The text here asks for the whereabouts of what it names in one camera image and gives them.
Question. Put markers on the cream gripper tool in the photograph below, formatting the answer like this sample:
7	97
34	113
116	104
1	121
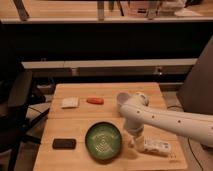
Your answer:
138	143

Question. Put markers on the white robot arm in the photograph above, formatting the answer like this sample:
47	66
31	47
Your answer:
136	112

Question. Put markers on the green ceramic bowl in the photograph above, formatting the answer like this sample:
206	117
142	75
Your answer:
103	141

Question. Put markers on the white plastic bottle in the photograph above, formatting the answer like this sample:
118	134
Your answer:
154	146

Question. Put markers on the white paper cup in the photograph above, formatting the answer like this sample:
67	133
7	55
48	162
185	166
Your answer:
122	98

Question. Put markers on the orange carrot toy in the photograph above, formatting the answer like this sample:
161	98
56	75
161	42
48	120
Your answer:
97	101

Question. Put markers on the grey partition panel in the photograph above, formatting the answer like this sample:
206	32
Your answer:
196	93

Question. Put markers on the black phone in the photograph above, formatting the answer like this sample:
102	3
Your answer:
64	143

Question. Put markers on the black office chair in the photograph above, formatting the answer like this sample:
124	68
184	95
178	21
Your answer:
17	92

